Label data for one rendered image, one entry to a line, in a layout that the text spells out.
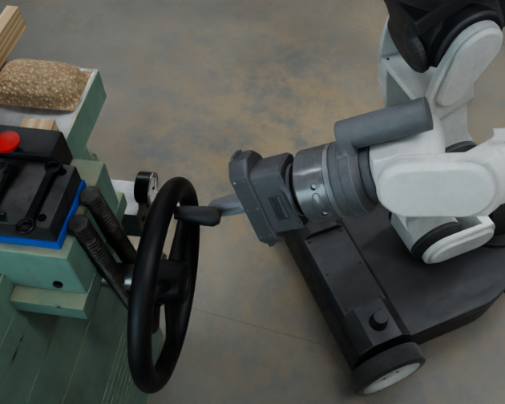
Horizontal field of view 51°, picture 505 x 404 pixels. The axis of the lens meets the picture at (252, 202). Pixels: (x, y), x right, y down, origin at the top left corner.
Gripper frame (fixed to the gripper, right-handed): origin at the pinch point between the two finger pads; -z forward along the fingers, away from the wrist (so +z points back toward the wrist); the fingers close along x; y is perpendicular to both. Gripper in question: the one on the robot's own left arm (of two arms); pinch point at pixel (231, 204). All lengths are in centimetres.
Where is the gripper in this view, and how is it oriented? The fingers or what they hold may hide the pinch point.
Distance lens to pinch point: 67.5
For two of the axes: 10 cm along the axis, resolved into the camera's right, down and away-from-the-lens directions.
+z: 8.6, -1.9, -4.8
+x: -4.0, -8.3, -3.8
